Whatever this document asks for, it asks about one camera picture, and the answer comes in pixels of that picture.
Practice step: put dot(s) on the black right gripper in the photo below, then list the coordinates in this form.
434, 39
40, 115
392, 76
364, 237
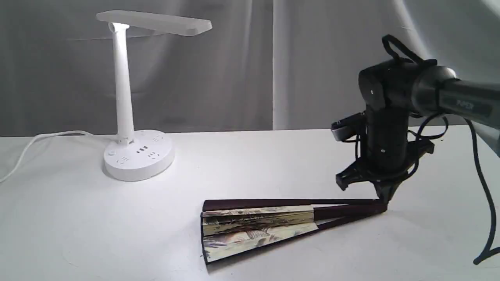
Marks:
386, 154

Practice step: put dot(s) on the painted paper folding fan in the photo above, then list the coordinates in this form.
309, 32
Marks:
231, 227

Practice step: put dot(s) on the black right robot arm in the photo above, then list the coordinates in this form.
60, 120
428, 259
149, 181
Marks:
393, 91

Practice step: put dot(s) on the white desk lamp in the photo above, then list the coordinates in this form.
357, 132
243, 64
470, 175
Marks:
138, 155

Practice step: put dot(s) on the grey backdrop curtain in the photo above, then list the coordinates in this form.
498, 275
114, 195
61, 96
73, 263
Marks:
266, 64

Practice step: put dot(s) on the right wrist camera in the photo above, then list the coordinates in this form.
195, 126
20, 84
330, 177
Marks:
348, 127

